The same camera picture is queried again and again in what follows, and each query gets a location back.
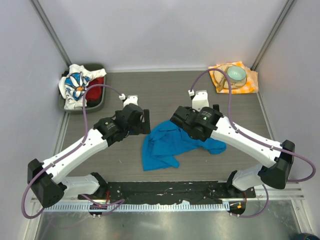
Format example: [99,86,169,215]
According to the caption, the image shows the light blue ceramic bowl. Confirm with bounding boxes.
[226,65,247,83]

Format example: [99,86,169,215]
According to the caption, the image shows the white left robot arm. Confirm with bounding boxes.
[27,103,151,208]

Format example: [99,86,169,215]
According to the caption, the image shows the white slotted cable duct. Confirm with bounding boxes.
[44,201,230,213]

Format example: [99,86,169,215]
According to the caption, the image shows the blue t shirt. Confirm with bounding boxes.
[142,120,227,171]

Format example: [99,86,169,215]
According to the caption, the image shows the cream floral plate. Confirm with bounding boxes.
[213,64,247,90]

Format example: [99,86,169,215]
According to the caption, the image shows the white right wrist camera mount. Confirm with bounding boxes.
[188,90,209,112]

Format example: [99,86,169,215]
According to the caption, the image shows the black t shirt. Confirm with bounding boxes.
[61,70,69,77]

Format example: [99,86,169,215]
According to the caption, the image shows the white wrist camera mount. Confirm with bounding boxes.
[188,90,209,112]
[119,93,138,108]

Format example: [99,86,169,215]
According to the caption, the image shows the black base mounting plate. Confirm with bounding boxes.
[88,181,256,205]

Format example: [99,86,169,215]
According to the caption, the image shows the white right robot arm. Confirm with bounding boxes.
[170,106,295,198]

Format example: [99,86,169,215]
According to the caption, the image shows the dark blue round object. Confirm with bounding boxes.
[292,232,320,240]

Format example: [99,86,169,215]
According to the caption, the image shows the red t shirt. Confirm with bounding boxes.
[85,77,104,108]

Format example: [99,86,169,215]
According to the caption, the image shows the gold fork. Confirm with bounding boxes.
[218,66,229,92]

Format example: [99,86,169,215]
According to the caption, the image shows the orange checkered cloth napkin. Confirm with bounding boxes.
[208,61,259,94]

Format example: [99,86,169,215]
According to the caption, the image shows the white flower print t shirt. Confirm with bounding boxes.
[58,64,107,111]

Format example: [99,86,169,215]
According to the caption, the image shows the dark grey plastic basket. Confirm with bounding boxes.
[58,63,107,114]

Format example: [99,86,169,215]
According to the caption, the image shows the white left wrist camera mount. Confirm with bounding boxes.
[119,93,138,108]

